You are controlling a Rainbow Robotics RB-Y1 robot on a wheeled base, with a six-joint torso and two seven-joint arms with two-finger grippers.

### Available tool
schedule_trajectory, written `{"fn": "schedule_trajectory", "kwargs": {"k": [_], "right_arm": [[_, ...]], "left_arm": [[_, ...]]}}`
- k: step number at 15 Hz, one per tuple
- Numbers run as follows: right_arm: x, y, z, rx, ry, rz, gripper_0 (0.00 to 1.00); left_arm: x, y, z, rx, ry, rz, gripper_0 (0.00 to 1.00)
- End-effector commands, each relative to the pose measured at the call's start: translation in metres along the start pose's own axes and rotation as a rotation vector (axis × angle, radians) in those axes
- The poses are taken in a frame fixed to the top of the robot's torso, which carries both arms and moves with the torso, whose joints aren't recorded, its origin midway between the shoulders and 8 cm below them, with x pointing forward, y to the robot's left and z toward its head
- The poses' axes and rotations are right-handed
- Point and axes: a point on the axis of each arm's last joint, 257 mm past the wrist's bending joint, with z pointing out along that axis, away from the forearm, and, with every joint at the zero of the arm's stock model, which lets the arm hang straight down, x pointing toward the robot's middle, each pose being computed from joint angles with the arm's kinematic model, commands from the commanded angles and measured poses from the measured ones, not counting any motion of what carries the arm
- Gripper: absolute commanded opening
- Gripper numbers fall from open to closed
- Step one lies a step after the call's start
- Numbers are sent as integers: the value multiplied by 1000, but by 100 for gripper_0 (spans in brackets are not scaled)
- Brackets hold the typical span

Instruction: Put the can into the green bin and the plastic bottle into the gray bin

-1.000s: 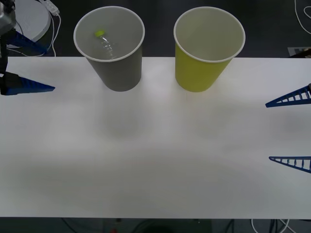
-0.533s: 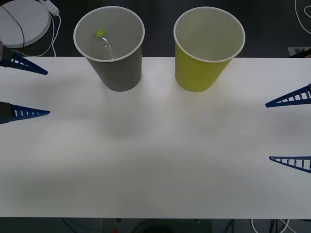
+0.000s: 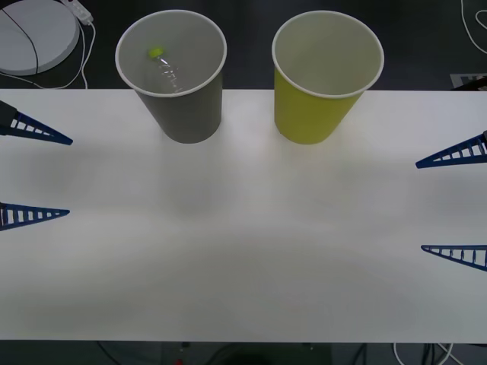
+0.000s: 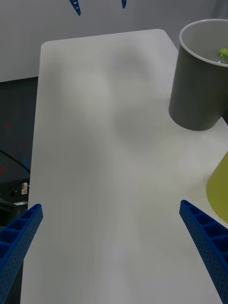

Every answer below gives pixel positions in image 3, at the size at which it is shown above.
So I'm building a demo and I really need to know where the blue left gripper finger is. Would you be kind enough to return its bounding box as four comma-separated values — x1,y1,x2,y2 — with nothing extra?
0,202,72,233
0,100,74,147

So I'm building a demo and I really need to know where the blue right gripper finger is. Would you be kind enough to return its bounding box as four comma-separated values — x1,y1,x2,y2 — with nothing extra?
415,129,487,170
420,244,487,272

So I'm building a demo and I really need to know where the clear bottle with green cap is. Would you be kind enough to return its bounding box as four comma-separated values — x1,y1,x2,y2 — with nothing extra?
148,46,186,95

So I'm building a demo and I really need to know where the grey floor plate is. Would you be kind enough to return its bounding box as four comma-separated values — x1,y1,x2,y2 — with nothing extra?
450,73,487,91

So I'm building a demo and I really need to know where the white round disc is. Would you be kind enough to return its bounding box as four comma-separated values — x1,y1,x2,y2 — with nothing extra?
0,0,81,76

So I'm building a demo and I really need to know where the yellow-green waste bin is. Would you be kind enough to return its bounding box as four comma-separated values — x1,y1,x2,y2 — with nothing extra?
271,9,385,145

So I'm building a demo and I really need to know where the white power strip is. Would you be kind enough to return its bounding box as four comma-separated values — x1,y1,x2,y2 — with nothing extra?
62,0,94,24

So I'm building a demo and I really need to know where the grey waste bin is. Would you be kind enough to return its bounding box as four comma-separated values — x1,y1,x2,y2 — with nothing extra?
114,9,228,144

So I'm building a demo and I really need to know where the white power strip cable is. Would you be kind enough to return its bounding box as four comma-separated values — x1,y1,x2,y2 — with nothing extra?
0,21,97,90

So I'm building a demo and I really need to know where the white cable under table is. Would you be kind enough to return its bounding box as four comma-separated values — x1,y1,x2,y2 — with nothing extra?
393,341,457,365

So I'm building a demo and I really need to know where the white looped cable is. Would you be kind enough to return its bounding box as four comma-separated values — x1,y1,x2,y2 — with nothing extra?
460,0,487,50

